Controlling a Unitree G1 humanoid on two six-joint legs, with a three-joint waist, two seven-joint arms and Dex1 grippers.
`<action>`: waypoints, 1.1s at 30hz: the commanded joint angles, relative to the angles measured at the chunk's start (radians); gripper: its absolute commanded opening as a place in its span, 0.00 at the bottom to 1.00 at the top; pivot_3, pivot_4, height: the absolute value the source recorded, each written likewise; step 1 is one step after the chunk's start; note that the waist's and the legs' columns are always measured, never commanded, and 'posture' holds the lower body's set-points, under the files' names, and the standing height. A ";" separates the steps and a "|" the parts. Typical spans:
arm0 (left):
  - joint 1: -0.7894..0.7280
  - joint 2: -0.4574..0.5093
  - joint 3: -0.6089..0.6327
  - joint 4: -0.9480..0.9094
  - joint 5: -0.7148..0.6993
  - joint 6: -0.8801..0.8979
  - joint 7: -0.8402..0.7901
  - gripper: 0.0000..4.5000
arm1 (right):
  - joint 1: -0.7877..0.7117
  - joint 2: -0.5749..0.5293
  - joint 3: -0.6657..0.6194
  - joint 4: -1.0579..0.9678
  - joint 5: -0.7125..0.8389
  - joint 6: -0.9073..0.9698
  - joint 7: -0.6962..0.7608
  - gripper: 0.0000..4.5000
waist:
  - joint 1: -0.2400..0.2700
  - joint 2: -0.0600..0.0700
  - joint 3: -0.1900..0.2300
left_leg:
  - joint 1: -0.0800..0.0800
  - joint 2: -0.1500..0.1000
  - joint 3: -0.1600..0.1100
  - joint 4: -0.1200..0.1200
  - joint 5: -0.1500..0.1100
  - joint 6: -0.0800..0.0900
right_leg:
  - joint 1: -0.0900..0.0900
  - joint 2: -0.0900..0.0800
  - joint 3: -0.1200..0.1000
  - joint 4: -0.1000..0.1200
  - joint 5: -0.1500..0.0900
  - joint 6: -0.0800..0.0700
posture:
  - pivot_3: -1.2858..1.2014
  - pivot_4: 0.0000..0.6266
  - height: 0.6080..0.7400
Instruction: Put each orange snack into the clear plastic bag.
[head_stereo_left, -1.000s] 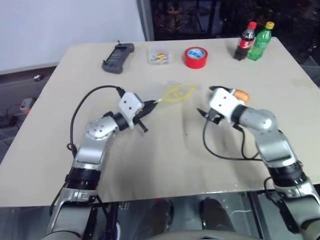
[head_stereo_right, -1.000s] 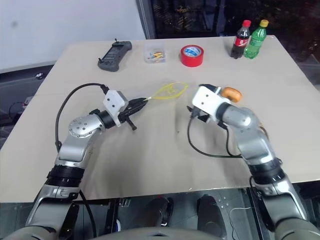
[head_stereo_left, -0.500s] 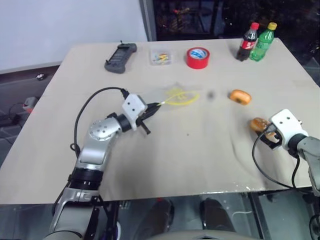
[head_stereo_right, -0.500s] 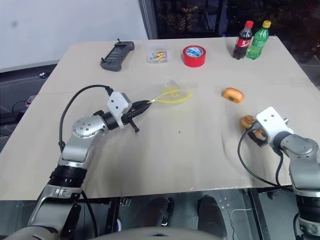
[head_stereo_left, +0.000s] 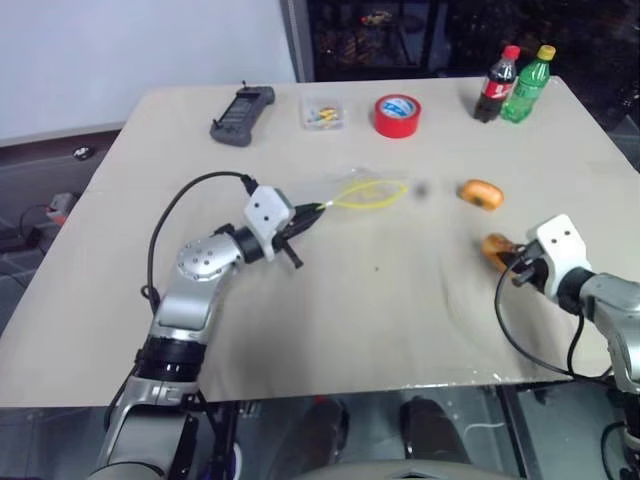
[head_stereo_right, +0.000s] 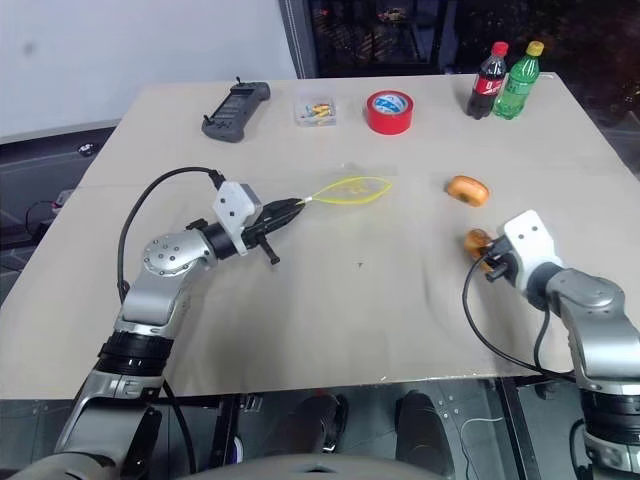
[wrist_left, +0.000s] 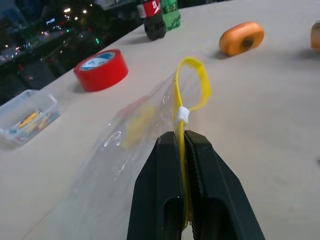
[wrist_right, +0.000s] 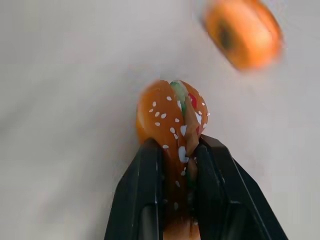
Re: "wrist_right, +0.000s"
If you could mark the orange toy donut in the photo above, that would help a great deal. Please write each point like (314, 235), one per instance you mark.
(243, 33)

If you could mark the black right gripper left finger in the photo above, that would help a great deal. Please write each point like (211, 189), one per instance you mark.
(136, 195)

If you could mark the orange toy hamburger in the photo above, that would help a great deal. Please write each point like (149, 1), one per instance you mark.
(168, 125)

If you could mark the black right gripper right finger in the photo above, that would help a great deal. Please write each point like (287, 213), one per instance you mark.
(232, 195)

